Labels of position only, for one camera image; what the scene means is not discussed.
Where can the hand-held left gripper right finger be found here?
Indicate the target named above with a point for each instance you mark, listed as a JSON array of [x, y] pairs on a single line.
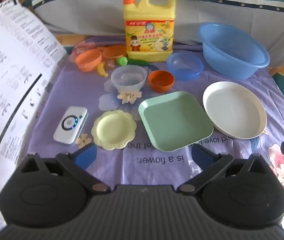
[[200, 155]]

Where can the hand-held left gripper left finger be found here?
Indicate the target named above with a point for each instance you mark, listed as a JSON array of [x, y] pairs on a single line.
[[84, 154]]

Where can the yellow flower-shaped plate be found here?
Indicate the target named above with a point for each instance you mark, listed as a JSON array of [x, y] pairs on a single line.
[[113, 130]]

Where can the green square plate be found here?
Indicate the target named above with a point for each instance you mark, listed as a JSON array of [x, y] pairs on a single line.
[[174, 122]]

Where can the white round plate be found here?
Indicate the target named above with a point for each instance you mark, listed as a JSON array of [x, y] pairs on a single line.
[[232, 110]]

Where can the small blue plastic bowl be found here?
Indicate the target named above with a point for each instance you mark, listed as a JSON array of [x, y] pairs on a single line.
[[184, 66]]

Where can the purple floral bedsheet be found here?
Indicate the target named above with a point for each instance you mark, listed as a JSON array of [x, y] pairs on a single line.
[[232, 160]]

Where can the white pocket device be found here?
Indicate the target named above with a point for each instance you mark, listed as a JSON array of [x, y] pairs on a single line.
[[69, 125]]

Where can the small orange bowl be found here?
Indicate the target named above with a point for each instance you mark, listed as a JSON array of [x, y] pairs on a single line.
[[160, 80]]

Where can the yellow toy banana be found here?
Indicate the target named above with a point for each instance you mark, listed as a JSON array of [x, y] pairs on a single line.
[[102, 70]]

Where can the clear plastic bowl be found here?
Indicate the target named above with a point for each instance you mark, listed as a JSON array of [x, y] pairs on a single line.
[[128, 78]]

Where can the orange toy dish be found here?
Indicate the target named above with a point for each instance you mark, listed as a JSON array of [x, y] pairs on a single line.
[[114, 52], [88, 58]]

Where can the light green toy vegetable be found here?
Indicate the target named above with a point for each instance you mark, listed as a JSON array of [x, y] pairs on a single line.
[[122, 61]]

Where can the large blue plastic basin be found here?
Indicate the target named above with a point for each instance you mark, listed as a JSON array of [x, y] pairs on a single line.
[[232, 55]]

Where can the dark green toy cucumber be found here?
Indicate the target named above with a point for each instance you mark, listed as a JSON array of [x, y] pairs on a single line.
[[138, 62]]

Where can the printed instruction sheet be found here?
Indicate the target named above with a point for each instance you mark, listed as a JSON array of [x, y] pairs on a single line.
[[7, 80]]

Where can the yellow detergent pump bottle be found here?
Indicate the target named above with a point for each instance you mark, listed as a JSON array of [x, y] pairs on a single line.
[[147, 30]]

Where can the white quilt with navy border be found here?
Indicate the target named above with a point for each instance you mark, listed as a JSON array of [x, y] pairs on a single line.
[[82, 17]]

